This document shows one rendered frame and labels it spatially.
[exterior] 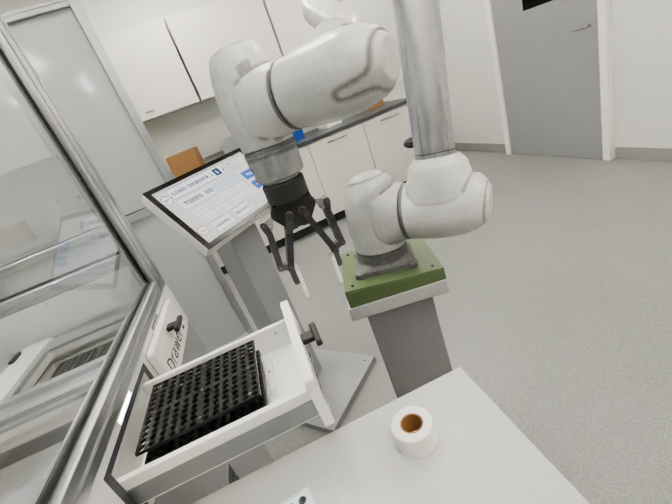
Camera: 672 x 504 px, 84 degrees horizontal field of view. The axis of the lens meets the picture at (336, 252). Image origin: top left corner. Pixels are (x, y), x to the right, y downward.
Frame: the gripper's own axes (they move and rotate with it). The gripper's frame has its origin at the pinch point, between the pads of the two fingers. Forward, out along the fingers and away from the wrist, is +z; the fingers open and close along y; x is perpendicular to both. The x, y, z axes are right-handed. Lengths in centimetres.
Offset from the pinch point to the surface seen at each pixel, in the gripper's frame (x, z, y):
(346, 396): -71, 96, 3
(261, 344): -9.2, 14.2, 17.1
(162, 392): -3.4, 11.4, 37.7
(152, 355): -14.9, 8.6, 40.4
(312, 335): 3.3, 9.5, 5.8
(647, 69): -155, 27, -282
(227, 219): -76, -1, 18
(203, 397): 4.8, 11.0, 28.5
